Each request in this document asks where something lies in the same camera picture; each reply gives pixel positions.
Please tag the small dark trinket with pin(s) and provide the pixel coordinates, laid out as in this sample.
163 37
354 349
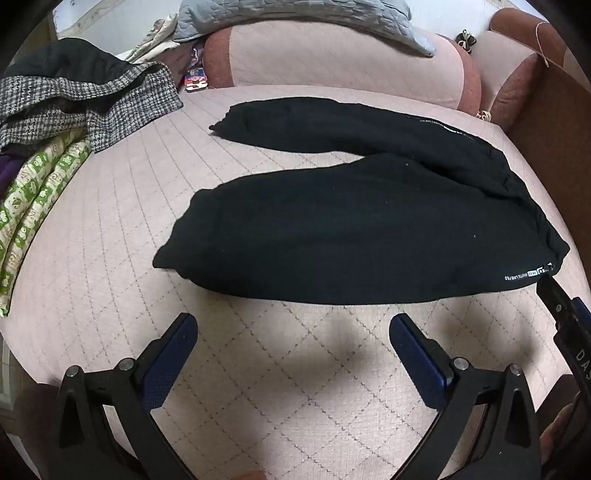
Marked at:
465 39

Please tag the purple cloth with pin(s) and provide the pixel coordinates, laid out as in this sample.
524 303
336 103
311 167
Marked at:
9 170

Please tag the small gold trinket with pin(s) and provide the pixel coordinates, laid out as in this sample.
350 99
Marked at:
484 115

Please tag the person's right hand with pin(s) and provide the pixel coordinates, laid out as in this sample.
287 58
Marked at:
561 427

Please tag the houndstooth coat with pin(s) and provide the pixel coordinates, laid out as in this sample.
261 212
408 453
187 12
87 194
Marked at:
92 97

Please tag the pink sofa back cushion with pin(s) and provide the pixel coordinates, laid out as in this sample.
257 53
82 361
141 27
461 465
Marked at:
341 60

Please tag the beige cloth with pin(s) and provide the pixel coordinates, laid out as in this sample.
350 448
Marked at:
152 39

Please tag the red and blue snack packet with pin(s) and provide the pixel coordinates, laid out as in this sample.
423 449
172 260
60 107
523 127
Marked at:
196 78

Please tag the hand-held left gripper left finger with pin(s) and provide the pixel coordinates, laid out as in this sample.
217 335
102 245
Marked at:
171 350

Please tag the black pants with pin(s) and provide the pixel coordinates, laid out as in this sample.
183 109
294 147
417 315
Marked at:
369 230

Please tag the green patterned cloth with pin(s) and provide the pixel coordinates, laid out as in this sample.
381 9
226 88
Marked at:
37 194

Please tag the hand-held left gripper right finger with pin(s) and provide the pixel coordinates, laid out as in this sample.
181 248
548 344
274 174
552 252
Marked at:
418 353

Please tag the grey quilted blanket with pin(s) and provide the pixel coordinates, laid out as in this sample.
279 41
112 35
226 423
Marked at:
295 18

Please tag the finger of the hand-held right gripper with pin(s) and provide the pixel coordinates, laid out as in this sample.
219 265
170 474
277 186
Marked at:
554 295

